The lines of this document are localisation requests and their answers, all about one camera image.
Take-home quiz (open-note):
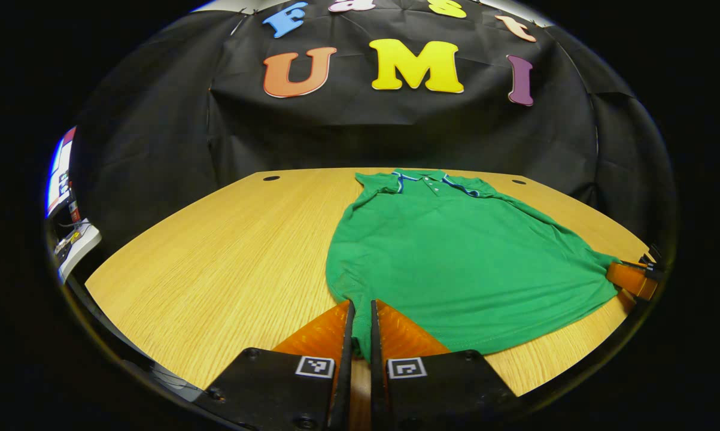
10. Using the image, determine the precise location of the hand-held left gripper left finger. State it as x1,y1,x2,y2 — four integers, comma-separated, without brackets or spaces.
193,299,356,431

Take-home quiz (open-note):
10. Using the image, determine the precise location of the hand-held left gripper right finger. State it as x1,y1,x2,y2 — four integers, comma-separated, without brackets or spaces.
370,299,519,431

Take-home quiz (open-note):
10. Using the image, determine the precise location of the green T-shirt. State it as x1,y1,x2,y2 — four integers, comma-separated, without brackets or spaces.
326,169,624,363

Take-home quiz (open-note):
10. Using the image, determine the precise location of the black backdrop cloth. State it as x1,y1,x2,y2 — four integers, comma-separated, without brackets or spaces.
66,0,678,252

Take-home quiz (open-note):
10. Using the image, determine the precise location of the white side table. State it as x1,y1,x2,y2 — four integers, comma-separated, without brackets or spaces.
53,223,103,285

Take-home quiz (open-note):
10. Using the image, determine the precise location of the computer monitor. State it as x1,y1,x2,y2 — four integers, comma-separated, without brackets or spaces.
45,126,78,219

